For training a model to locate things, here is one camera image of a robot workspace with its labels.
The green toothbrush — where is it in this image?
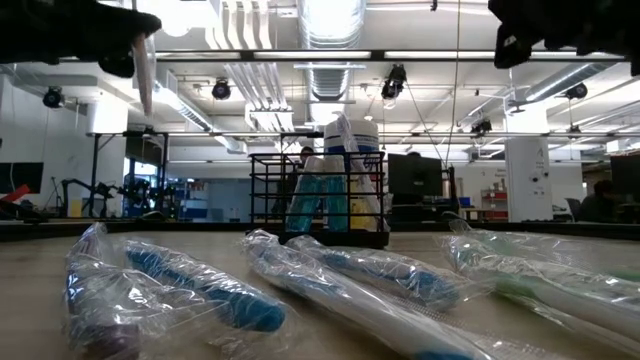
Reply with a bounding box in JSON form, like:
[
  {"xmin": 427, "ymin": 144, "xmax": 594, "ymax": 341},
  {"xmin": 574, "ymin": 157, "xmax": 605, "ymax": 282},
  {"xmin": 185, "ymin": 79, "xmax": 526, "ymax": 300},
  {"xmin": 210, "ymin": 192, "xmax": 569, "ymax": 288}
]
[
  {"xmin": 437, "ymin": 233, "xmax": 640, "ymax": 359},
  {"xmin": 447, "ymin": 218, "xmax": 640, "ymax": 284}
]

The blue toothbrush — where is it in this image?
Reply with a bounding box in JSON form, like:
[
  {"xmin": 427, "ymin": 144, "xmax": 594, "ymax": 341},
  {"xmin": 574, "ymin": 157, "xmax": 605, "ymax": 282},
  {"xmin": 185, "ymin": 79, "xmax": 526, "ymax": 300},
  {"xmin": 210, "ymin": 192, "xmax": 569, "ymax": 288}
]
[
  {"xmin": 287, "ymin": 234, "xmax": 481, "ymax": 311},
  {"xmin": 242, "ymin": 228, "xmax": 494, "ymax": 360},
  {"xmin": 122, "ymin": 238, "xmax": 289, "ymax": 334}
]

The silver ventilation duct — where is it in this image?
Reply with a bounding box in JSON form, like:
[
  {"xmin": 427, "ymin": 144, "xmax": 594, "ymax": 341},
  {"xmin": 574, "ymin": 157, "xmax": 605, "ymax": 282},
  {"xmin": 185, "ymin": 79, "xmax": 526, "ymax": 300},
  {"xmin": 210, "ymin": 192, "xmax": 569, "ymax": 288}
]
[{"xmin": 297, "ymin": 0, "xmax": 367, "ymax": 101}]

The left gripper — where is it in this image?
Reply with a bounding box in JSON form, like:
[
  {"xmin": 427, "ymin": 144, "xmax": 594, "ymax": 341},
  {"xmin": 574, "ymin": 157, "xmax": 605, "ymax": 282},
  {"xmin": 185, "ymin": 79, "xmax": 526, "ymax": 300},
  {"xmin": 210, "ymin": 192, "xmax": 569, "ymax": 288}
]
[{"xmin": 0, "ymin": 0, "xmax": 163, "ymax": 79}]

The small red shelf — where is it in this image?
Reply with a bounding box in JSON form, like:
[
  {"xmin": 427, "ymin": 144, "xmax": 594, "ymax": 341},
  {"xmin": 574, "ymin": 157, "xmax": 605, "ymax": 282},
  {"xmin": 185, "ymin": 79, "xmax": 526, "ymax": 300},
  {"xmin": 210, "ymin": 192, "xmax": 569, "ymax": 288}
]
[{"xmin": 479, "ymin": 188, "xmax": 509, "ymax": 221}]

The black wire basket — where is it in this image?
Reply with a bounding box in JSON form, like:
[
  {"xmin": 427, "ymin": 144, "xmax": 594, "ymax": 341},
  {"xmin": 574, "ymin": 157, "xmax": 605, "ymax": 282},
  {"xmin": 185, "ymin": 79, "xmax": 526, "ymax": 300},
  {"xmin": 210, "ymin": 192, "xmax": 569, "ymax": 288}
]
[{"xmin": 247, "ymin": 151, "xmax": 391, "ymax": 250}]

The black background rig frame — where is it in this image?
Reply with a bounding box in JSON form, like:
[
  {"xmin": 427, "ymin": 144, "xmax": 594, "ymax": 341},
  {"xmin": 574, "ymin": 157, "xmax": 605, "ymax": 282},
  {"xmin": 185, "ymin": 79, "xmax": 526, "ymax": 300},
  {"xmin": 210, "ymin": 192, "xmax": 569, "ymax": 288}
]
[{"xmin": 87, "ymin": 130, "xmax": 640, "ymax": 219}]

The black wall screen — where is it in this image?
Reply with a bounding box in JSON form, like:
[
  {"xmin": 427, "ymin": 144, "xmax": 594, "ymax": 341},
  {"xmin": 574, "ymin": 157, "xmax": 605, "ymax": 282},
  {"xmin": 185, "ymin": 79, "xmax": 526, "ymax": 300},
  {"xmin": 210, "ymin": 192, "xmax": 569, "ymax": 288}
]
[{"xmin": 0, "ymin": 162, "xmax": 45, "ymax": 195}]

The black computer monitor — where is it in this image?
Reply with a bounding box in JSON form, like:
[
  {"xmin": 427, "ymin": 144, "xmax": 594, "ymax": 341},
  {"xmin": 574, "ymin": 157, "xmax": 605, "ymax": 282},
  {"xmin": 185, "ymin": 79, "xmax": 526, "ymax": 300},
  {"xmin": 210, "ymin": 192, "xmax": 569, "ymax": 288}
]
[
  {"xmin": 609, "ymin": 154, "xmax": 640, "ymax": 204},
  {"xmin": 387, "ymin": 153, "xmax": 445, "ymax": 205}
]

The black overhead camera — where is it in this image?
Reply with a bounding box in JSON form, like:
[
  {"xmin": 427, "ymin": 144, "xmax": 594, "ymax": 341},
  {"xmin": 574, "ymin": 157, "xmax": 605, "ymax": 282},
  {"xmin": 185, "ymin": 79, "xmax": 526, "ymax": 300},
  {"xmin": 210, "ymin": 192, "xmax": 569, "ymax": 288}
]
[{"xmin": 380, "ymin": 63, "xmax": 408, "ymax": 101}]

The purple grey toothbrush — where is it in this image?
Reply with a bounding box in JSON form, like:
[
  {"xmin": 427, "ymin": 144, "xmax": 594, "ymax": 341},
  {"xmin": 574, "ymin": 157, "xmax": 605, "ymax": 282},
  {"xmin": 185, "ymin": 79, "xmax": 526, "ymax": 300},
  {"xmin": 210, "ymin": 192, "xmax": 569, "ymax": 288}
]
[{"xmin": 62, "ymin": 222, "xmax": 151, "ymax": 360}]

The white-lidded blue yellow wipes canister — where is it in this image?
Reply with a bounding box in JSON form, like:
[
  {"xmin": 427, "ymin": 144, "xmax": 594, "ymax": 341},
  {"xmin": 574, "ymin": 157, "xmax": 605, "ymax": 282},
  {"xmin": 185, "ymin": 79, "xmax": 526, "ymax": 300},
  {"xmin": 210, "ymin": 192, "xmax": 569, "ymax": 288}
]
[{"xmin": 323, "ymin": 118, "xmax": 380, "ymax": 232}]

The white pillar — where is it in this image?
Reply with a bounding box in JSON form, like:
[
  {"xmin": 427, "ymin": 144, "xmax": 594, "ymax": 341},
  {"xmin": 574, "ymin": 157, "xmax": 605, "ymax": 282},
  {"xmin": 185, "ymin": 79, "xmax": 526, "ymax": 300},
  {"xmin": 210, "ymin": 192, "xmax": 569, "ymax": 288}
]
[{"xmin": 503, "ymin": 137, "xmax": 555, "ymax": 224}]

